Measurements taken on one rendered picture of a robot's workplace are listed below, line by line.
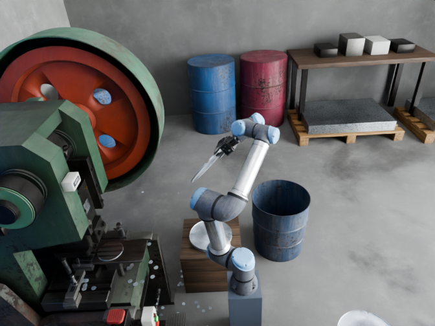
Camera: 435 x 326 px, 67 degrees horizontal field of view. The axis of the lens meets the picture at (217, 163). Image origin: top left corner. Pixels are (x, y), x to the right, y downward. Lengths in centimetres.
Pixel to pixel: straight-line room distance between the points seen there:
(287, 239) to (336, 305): 52
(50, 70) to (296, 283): 200
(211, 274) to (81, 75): 145
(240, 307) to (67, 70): 147
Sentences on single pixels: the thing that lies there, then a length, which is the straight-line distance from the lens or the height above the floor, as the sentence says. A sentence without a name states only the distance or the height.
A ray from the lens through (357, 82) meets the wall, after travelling 508.
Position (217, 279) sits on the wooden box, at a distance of 233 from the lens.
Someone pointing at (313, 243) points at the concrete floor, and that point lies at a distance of 277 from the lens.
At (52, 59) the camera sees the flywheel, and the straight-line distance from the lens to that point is 166.
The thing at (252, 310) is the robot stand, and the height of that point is 34.
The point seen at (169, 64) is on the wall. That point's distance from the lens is 464.
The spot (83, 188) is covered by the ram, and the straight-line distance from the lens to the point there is 156.
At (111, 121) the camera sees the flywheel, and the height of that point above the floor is 131.
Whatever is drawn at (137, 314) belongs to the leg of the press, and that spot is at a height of 62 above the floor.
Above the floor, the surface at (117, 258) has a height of 78.
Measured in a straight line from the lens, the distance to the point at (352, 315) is 203.
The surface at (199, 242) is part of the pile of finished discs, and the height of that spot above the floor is 37.
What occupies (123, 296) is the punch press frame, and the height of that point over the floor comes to 65.
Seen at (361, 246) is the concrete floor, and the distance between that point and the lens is 284.
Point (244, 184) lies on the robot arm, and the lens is 142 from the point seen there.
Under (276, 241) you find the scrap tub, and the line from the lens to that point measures 243.
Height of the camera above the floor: 199
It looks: 33 degrees down
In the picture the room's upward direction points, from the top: 4 degrees counter-clockwise
